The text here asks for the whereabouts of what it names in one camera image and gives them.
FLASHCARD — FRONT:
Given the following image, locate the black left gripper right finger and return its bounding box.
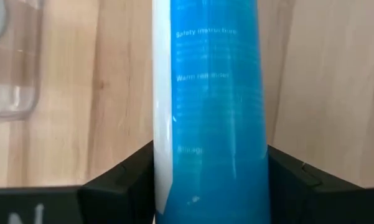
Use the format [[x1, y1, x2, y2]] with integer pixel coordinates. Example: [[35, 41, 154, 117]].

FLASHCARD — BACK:
[[266, 144, 362, 224]]

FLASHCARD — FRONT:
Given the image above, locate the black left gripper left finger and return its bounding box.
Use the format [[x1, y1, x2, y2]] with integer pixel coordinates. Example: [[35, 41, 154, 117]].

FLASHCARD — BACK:
[[77, 139, 157, 224]]

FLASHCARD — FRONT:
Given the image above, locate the blue silicone tube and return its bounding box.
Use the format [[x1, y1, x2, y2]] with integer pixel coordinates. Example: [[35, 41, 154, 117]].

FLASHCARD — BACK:
[[151, 0, 272, 224]]

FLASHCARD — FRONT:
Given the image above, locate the clear flat plastic lid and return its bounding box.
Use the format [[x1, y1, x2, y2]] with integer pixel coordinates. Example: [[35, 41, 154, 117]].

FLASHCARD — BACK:
[[0, 0, 45, 121]]

